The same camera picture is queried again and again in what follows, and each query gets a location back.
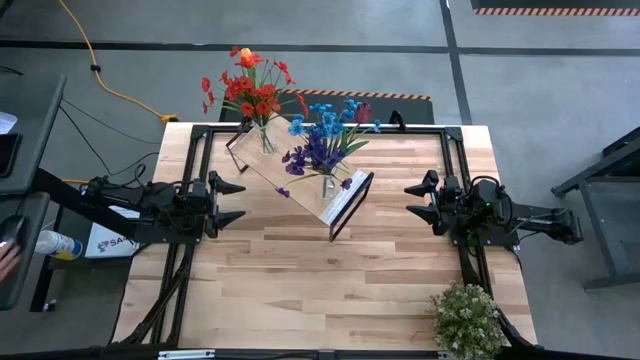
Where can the grey metal stand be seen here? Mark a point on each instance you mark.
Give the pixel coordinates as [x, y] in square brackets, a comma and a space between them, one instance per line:
[607, 240]

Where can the black computer mouse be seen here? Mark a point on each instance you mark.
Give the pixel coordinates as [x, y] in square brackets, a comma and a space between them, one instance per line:
[15, 227]

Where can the black metal hook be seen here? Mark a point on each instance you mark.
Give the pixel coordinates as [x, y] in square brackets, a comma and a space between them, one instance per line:
[245, 125]
[398, 120]

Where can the blue artificial flower bunch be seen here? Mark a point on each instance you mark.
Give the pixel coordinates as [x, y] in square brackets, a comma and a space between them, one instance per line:
[327, 122]

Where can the black floor mat striped edge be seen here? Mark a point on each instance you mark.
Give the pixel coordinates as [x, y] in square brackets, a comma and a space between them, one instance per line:
[550, 4]
[415, 107]

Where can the black diagonal support beam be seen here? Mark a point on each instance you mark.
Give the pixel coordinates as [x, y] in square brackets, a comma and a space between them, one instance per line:
[75, 202]

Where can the wooden shelf black metal frame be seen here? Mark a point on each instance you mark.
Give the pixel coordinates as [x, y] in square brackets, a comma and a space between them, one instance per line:
[280, 165]

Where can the silver metal bracket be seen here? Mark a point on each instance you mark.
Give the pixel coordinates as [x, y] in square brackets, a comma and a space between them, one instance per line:
[185, 355]

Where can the white paper sheet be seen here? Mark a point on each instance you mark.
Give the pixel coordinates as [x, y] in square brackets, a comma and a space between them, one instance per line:
[6, 122]

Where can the clear glass vase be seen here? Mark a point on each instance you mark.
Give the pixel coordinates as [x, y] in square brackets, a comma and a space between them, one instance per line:
[265, 145]
[328, 190]

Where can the purple artificial flower bunch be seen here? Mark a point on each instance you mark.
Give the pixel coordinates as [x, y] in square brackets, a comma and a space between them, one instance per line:
[317, 152]

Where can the red artificial flower bunch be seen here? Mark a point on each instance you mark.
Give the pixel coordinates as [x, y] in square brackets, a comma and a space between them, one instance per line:
[302, 107]
[240, 87]

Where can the white spray can blue yellow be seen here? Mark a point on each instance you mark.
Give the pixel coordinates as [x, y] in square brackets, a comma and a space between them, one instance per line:
[57, 244]

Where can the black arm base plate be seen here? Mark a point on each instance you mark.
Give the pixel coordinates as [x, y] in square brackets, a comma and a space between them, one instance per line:
[505, 241]

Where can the black phone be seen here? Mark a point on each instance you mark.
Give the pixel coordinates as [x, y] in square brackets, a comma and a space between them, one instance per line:
[7, 155]

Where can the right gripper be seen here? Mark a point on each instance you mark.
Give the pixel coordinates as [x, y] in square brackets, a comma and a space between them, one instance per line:
[447, 207]

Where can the potted plant small white flowers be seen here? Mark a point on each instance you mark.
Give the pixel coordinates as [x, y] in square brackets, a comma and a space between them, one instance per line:
[467, 320]

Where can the white printed cardboard box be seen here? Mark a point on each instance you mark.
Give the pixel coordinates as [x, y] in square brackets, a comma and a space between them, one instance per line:
[107, 240]

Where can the black metal table frame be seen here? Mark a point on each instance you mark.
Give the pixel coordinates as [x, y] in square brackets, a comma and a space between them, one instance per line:
[425, 131]

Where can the grey desk top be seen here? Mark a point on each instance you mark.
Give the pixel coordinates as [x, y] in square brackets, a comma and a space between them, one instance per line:
[35, 125]
[15, 295]

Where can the dark red artificial tulip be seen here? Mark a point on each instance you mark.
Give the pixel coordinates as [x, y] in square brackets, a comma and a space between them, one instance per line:
[363, 112]

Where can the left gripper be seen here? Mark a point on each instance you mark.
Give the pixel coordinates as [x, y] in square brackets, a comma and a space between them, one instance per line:
[212, 202]

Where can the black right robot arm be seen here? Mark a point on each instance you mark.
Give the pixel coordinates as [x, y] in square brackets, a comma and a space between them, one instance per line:
[540, 225]

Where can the person's hand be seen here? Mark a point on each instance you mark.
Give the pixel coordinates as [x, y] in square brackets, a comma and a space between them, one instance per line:
[7, 260]

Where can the orange artificial tulip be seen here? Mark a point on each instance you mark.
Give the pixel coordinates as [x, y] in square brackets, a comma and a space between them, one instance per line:
[245, 54]

